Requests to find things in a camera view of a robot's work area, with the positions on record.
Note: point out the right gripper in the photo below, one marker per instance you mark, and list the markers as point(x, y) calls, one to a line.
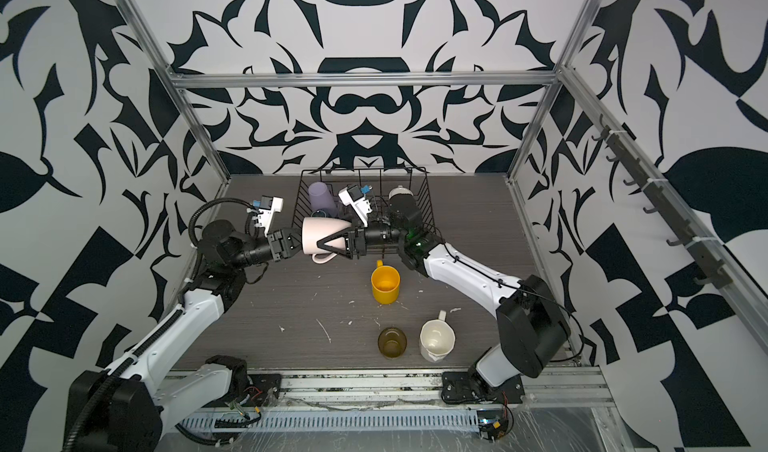
point(362, 237)

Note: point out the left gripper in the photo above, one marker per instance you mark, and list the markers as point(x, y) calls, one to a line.
point(280, 245)

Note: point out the cream mug pink handle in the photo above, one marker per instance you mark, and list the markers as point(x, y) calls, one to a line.
point(315, 231)

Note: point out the lavender plastic cup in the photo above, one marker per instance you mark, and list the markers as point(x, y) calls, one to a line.
point(322, 203)

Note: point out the yellow mug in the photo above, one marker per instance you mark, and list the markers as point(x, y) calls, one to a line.
point(385, 284)

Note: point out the white mug red inside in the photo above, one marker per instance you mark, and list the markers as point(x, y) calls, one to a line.
point(401, 196)

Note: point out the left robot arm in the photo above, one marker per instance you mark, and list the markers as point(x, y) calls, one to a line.
point(124, 407)

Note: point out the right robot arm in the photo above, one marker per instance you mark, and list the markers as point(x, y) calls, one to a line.
point(532, 326)

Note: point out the olive green glass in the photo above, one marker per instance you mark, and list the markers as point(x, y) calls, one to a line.
point(392, 342)

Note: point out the cream white mug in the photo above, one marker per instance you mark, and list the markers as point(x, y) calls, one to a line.
point(437, 338)

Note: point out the green circuit board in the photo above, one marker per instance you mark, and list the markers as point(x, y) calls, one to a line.
point(494, 424)

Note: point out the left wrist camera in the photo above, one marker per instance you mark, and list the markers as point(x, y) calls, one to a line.
point(264, 210)

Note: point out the black wire dish rack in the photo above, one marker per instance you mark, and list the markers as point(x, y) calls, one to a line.
point(410, 218)

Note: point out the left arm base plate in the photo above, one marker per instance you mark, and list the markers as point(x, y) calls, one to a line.
point(262, 389)

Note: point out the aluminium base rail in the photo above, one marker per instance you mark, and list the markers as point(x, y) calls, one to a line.
point(558, 386)

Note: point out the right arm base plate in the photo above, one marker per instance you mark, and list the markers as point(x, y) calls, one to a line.
point(468, 388)

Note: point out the aluminium frame crossbar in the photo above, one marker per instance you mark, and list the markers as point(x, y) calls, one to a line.
point(373, 79)

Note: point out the white slotted cable duct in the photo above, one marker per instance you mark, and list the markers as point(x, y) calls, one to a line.
point(340, 421)

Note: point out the grey wall hook rail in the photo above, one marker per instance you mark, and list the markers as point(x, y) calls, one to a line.
point(667, 203)

